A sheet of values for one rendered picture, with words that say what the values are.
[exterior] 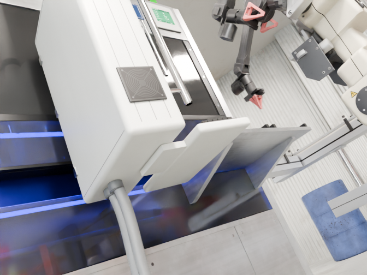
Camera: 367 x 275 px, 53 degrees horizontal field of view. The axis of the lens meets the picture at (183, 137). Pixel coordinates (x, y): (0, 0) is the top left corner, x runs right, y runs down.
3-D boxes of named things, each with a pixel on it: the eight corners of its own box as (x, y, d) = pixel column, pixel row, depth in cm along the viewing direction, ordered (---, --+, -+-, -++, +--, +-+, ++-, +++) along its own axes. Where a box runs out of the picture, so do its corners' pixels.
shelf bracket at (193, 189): (189, 204, 163) (178, 178, 168) (194, 203, 166) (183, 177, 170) (241, 169, 142) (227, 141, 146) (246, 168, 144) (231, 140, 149)
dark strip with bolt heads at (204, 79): (235, 147, 209) (182, 41, 237) (240, 146, 213) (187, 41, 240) (236, 145, 209) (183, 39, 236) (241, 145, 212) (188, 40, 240)
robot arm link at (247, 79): (244, 72, 197) (251, 73, 201) (236, 80, 201) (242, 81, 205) (250, 83, 194) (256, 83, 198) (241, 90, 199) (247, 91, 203)
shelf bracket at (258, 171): (254, 189, 198) (244, 167, 203) (258, 188, 200) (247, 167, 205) (304, 159, 177) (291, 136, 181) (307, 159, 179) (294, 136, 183)
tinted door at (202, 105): (171, 116, 191) (133, 31, 211) (224, 117, 221) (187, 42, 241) (171, 115, 190) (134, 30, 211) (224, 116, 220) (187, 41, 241)
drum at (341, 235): (379, 240, 432) (342, 179, 460) (381, 245, 384) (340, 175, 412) (336, 258, 449) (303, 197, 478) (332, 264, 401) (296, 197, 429)
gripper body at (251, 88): (252, 101, 202) (246, 90, 204) (265, 91, 195) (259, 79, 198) (244, 101, 197) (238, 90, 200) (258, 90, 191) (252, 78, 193)
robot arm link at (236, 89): (236, 65, 198) (246, 66, 204) (223, 77, 205) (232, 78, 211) (246, 83, 194) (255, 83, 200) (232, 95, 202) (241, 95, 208)
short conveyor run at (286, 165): (248, 175, 217) (236, 152, 222) (231, 186, 227) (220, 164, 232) (305, 165, 264) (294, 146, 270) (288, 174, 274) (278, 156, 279)
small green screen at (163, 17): (155, 27, 224) (143, 3, 232) (181, 33, 239) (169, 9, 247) (156, 26, 224) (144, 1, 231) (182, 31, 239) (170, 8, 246)
